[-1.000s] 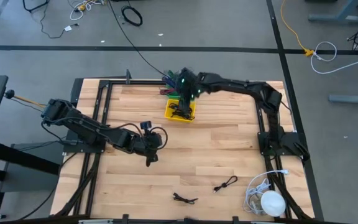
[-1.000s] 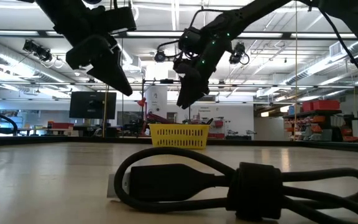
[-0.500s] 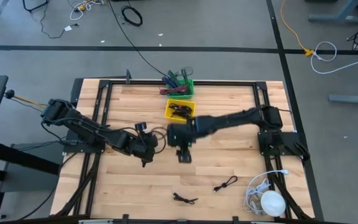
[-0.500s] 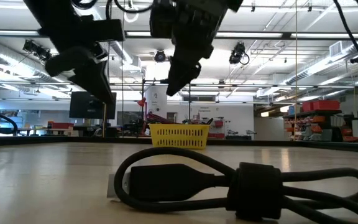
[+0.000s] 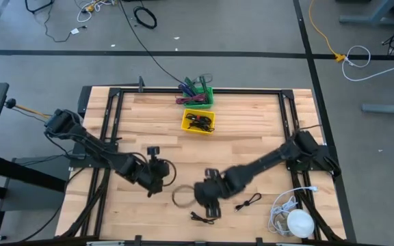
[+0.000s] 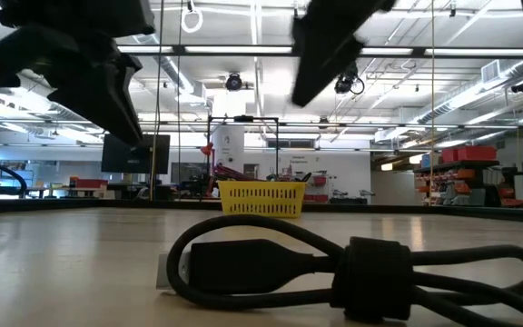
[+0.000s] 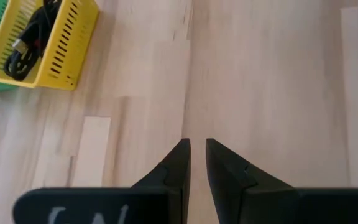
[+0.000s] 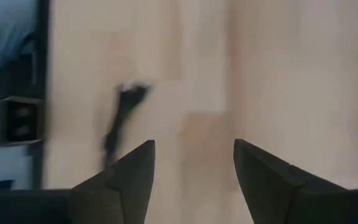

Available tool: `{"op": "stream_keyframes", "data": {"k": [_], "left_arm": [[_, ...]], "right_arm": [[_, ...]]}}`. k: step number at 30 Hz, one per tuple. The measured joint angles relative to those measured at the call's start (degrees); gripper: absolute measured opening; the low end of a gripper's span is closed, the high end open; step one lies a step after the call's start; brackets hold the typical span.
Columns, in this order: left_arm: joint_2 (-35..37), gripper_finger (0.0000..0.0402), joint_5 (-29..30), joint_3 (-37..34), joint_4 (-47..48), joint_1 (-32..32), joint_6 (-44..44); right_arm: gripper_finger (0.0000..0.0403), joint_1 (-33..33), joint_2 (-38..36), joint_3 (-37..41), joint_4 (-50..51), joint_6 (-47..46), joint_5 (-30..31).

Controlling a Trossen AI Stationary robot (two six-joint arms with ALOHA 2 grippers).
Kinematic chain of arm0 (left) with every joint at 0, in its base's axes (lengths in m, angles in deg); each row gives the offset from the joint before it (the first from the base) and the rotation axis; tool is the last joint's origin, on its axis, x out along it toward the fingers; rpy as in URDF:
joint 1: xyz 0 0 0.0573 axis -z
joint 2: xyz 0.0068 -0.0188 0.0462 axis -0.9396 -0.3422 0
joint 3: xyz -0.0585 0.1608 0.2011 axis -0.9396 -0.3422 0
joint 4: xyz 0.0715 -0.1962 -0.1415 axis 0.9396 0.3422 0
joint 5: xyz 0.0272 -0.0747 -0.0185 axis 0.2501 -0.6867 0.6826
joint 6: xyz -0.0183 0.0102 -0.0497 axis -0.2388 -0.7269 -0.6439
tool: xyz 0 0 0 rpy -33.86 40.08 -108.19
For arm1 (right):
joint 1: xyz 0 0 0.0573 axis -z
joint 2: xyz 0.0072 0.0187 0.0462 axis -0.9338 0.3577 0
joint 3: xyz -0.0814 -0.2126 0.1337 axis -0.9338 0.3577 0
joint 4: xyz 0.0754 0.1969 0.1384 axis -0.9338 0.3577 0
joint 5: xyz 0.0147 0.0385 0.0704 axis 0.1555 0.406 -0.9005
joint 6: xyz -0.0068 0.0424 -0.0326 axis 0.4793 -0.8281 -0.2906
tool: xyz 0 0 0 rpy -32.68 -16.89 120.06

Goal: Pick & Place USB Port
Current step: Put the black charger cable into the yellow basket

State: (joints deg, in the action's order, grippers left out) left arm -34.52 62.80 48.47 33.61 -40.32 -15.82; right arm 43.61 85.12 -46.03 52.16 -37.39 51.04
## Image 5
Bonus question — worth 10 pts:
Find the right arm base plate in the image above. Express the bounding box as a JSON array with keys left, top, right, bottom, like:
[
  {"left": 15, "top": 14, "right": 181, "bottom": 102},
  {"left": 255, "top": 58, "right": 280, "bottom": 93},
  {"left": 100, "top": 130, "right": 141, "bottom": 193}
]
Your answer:
[{"left": 283, "top": 143, "right": 337, "bottom": 172}]

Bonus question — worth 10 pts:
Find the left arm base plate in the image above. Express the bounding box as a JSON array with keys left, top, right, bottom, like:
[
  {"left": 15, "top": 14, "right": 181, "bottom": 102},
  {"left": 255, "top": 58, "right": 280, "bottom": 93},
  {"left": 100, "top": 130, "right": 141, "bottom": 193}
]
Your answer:
[{"left": 68, "top": 155, "right": 118, "bottom": 169}]

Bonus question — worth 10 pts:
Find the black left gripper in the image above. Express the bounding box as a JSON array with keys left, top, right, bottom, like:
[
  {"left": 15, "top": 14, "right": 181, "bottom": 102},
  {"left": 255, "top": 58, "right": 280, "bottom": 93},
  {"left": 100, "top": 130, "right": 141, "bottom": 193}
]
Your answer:
[{"left": 142, "top": 159, "right": 170, "bottom": 198}]

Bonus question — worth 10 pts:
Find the coiled black floor cable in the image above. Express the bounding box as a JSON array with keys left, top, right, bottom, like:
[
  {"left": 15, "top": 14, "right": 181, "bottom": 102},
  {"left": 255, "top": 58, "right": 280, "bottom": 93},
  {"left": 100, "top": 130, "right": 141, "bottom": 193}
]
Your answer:
[{"left": 133, "top": 5, "right": 158, "bottom": 29}]

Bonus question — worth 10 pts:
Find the left arm power cable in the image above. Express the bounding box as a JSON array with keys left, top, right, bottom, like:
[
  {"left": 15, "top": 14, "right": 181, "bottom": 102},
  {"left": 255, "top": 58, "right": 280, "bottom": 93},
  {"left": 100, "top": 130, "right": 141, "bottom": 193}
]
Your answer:
[{"left": 44, "top": 131, "right": 81, "bottom": 160}]

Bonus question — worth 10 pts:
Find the white coiled cable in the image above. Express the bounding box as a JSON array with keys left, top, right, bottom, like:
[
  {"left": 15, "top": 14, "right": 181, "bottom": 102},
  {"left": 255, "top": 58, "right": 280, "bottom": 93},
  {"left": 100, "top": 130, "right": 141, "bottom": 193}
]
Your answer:
[{"left": 267, "top": 186, "right": 319, "bottom": 236}]

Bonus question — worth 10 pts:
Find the black aluminium table frame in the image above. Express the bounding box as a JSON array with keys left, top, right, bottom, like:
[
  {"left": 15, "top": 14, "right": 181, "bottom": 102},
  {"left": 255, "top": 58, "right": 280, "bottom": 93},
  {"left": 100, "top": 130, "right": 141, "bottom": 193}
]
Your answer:
[{"left": 58, "top": 87, "right": 347, "bottom": 246}]

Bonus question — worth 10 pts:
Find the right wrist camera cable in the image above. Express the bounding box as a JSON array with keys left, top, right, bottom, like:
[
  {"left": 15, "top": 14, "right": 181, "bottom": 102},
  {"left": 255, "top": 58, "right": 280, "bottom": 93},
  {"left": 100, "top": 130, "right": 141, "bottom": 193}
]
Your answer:
[{"left": 172, "top": 184, "right": 197, "bottom": 209}]

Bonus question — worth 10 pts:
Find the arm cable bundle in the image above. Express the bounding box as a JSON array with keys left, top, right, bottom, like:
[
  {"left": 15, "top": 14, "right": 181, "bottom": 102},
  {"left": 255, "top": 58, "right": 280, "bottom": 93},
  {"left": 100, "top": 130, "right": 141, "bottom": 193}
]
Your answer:
[
  {"left": 294, "top": 170, "right": 343, "bottom": 242},
  {"left": 60, "top": 167, "right": 112, "bottom": 239}
]

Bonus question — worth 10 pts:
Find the yellow plastic basket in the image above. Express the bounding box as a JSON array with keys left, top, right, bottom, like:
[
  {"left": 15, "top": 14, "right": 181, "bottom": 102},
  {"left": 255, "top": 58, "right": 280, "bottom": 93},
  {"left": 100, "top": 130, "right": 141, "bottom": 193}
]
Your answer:
[{"left": 181, "top": 108, "right": 217, "bottom": 135}]

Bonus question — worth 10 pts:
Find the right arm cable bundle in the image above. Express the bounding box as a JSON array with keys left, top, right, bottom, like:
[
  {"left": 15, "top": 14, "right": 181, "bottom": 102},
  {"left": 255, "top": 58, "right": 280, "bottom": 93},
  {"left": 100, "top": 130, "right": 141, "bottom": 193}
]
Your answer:
[{"left": 294, "top": 170, "right": 343, "bottom": 242}]

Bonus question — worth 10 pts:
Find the black cable velcro strap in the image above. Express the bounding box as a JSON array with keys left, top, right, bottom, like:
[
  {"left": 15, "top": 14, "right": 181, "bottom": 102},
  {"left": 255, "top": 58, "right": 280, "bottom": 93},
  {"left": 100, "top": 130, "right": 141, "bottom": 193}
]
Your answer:
[{"left": 189, "top": 210, "right": 219, "bottom": 226}]

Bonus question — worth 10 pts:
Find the white floor cable bundle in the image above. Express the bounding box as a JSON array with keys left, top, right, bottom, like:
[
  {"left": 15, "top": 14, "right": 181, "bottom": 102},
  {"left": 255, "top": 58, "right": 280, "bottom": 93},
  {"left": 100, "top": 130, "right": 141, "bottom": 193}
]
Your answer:
[{"left": 76, "top": 0, "right": 116, "bottom": 23}]

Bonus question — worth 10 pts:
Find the long black floor cable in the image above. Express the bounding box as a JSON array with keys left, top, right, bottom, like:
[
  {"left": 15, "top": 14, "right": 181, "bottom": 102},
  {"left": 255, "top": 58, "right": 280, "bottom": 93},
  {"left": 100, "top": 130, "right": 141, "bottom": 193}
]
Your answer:
[{"left": 118, "top": 0, "right": 186, "bottom": 85}]

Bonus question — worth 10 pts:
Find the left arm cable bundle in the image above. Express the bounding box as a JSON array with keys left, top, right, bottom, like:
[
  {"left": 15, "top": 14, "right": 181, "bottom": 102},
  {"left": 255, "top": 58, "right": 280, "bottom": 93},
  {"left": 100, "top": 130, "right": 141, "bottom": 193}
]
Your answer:
[{"left": 60, "top": 167, "right": 112, "bottom": 239}]

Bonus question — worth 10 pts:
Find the yellow extension cord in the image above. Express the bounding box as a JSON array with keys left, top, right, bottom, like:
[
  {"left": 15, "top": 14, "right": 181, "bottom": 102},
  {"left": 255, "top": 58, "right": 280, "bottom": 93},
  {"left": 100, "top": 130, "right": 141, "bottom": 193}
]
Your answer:
[{"left": 308, "top": 0, "right": 347, "bottom": 64}]

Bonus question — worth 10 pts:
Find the green plastic basket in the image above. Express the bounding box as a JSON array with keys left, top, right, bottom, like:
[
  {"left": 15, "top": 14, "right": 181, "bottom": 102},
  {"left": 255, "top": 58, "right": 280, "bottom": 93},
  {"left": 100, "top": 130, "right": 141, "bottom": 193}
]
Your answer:
[{"left": 179, "top": 85, "right": 215, "bottom": 110}]

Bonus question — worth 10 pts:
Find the maroon USB cable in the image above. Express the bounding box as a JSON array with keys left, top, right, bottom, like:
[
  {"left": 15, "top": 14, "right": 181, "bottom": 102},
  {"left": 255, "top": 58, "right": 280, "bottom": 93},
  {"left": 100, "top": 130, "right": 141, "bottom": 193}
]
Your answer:
[{"left": 175, "top": 94, "right": 207, "bottom": 105}]

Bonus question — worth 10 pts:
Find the white dome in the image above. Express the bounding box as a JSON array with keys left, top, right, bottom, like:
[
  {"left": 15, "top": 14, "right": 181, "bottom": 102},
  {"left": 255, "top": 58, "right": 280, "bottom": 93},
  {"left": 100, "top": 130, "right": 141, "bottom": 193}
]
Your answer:
[{"left": 287, "top": 208, "right": 315, "bottom": 239}]

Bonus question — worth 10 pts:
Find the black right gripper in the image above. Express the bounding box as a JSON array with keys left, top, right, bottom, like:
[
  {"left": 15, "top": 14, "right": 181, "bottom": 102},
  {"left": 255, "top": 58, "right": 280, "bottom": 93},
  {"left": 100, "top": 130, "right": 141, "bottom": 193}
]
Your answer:
[{"left": 194, "top": 177, "right": 228, "bottom": 219}]

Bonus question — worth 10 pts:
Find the grey desk leg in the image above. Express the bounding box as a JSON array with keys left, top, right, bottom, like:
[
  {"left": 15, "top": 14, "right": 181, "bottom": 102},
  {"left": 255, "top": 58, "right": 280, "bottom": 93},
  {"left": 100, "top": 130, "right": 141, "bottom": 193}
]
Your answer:
[{"left": 339, "top": 0, "right": 394, "bottom": 27}]

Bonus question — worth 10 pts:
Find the yellow rod black knob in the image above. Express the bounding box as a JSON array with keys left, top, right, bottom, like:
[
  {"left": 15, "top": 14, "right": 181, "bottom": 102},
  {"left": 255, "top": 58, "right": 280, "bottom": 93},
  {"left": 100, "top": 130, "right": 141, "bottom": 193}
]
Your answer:
[{"left": 4, "top": 98, "right": 53, "bottom": 119}]

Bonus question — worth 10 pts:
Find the grey desk foot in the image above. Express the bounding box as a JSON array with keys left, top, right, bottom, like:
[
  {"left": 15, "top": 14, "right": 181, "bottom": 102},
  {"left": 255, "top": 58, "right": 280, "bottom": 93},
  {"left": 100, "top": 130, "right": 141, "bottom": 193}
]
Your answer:
[{"left": 361, "top": 101, "right": 394, "bottom": 115}]

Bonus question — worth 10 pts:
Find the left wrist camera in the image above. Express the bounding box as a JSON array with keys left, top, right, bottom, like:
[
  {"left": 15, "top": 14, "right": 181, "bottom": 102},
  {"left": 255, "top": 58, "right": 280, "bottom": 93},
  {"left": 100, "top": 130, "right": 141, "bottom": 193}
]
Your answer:
[{"left": 146, "top": 146, "right": 161, "bottom": 159}]

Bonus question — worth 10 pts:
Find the thin grey cable loop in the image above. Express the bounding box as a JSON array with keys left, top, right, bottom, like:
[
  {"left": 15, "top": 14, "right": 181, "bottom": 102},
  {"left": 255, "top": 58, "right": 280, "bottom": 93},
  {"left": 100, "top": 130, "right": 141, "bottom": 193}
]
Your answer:
[{"left": 196, "top": 72, "right": 215, "bottom": 85}]

